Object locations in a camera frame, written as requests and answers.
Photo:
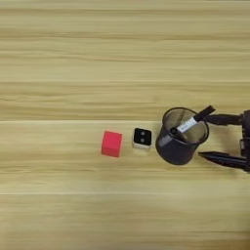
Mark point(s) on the red cube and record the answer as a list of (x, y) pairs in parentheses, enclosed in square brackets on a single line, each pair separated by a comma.
[(111, 144)]

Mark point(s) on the white block with black face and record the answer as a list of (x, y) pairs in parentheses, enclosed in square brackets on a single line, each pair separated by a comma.
[(142, 136)]

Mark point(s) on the white marker with black cap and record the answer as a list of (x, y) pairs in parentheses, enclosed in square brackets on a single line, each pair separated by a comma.
[(188, 124)]

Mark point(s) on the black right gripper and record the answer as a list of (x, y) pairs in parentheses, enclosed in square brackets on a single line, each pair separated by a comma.
[(246, 143)]

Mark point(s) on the black mesh pen cup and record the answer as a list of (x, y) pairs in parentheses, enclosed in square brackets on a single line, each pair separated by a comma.
[(172, 153)]

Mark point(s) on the black pen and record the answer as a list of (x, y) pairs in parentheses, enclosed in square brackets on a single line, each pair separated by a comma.
[(179, 135)]

